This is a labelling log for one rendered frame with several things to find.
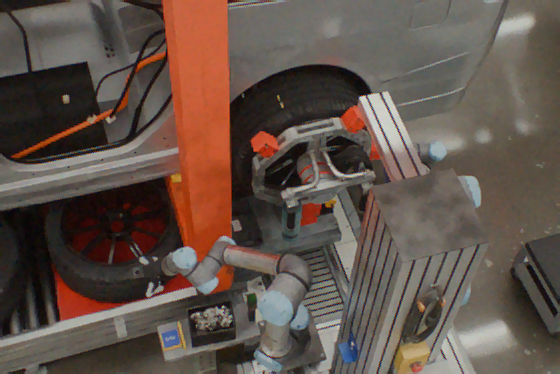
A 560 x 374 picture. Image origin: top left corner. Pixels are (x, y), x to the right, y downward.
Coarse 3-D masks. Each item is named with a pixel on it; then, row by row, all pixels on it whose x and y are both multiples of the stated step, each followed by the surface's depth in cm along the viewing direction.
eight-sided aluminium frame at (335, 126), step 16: (304, 128) 361; (320, 128) 364; (336, 128) 361; (288, 144) 359; (368, 144) 377; (256, 160) 368; (272, 160) 365; (256, 176) 371; (256, 192) 382; (272, 192) 394
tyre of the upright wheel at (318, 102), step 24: (312, 72) 371; (264, 96) 367; (288, 96) 363; (312, 96) 363; (336, 96) 367; (240, 120) 373; (264, 120) 363; (288, 120) 360; (240, 144) 373; (240, 168) 378
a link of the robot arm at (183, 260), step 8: (184, 248) 302; (168, 256) 307; (176, 256) 301; (184, 256) 301; (192, 256) 302; (168, 264) 306; (176, 264) 302; (184, 264) 300; (192, 264) 301; (176, 272) 308; (184, 272) 304
